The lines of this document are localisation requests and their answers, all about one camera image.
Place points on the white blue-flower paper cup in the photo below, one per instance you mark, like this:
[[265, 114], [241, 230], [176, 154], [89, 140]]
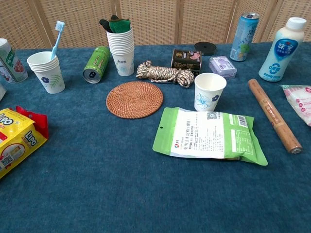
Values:
[[210, 91]]

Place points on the round woven rattan coaster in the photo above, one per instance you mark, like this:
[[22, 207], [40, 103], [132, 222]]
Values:
[[134, 99]]

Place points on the green white food pouch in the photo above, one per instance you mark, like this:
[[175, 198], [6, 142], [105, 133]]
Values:
[[211, 137]]

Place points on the black printed box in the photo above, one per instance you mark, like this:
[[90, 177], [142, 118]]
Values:
[[186, 61]]

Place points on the tall stack of paper cups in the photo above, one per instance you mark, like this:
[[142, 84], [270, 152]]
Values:
[[121, 54]]

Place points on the green energy drink can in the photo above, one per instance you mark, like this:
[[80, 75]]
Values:
[[96, 64]]

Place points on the blue tablecloth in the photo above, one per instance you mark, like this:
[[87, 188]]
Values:
[[109, 182]]

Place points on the purple clear soap box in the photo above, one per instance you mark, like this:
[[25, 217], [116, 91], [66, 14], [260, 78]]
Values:
[[222, 67]]

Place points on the black round disc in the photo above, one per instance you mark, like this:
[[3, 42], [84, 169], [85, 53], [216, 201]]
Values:
[[205, 48]]

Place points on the rattan folding screen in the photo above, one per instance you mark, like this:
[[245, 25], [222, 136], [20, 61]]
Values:
[[155, 21]]

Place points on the green scouring cloth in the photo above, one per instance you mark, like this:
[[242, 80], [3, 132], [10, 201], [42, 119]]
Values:
[[119, 25]]

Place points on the short stack of paper cups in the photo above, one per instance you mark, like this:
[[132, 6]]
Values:
[[49, 76]]

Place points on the wooden rolling pin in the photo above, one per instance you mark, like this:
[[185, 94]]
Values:
[[274, 116]]

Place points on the tall light blue drink can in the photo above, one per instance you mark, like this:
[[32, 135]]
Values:
[[244, 36]]

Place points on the light blue toothbrush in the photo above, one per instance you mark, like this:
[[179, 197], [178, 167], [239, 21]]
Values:
[[57, 40]]

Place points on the yellow Lipo biscuit bag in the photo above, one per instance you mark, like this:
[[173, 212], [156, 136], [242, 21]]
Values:
[[17, 140]]

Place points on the white yogurt drink bottle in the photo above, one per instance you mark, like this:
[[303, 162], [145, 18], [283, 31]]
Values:
[[281, 49]]

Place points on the pink white plastic bag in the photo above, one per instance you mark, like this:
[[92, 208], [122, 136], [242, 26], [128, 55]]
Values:
[[300, 102]]

